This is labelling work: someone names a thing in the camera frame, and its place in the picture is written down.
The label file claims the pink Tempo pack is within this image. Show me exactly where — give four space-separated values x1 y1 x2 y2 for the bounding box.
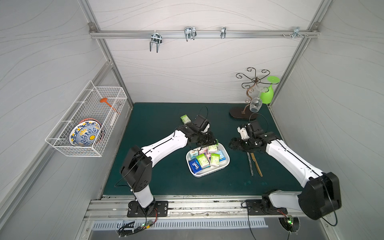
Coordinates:
199 147 208 155

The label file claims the teal cartoon pack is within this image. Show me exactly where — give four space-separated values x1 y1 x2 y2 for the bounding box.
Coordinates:
189 150 199 160

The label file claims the white plastic storage box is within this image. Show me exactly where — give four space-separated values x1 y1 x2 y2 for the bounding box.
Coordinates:
186 143 230 178

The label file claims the dark blue Tempo pack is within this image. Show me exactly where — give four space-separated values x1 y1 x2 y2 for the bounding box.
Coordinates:
189 159 203 174

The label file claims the light blue tissue pack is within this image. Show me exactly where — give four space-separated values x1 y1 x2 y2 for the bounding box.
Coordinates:
217 150 226 162

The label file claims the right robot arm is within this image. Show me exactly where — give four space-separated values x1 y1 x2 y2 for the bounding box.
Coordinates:
229 121 342 220

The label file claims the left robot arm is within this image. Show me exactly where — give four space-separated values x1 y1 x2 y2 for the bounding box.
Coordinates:
120 115 217 210

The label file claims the metal glass holder stand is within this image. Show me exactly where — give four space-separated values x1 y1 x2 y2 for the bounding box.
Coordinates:
229 67 271 120

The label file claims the clear wine glass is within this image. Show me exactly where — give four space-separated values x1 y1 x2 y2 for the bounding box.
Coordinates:
249 98 263 113

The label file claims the green plastic wine glass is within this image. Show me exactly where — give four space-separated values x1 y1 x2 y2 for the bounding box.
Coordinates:
260 76 280 105

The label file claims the black round fan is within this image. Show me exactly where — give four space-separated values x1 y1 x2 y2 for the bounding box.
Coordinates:
279 217 300 233

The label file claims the metal hook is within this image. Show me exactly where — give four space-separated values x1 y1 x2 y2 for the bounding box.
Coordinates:
282 27 309 39
220 27 227 39
150 32 163 53
184 27 197 42

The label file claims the metal hook left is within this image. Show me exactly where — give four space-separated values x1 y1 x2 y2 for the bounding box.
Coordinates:
150 32 163 53

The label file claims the blue yellow patterned plate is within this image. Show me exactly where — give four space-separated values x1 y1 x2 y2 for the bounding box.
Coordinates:
69 120 102 147

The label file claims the metal hook right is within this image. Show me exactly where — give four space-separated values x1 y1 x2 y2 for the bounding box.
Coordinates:
282 27 309 39

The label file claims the wooden handled utensil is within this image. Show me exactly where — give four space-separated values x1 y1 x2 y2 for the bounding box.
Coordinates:
251 153 263 177

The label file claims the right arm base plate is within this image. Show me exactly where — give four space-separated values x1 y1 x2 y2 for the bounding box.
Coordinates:
241 199 288 216

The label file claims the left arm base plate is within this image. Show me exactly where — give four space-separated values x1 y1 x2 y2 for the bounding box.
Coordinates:
127 201 169 218

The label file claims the aluminium top rail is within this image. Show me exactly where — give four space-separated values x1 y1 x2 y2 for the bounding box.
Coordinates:
90 29 321 40

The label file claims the aluminium rail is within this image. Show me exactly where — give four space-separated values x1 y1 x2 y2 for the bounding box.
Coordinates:
83 195 331 222
90 29 321 40

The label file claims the orange handled tool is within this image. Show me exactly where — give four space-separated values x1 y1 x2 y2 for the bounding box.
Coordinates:
100 98 118 113

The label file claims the white wire basket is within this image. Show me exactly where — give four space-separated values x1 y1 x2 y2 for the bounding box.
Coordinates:
45 81 127 157

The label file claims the aluminium front rail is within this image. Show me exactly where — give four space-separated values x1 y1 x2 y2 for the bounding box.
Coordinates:
83 195 331 222

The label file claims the cable bundle under rail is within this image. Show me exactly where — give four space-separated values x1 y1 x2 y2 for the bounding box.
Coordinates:
115 209 159 238

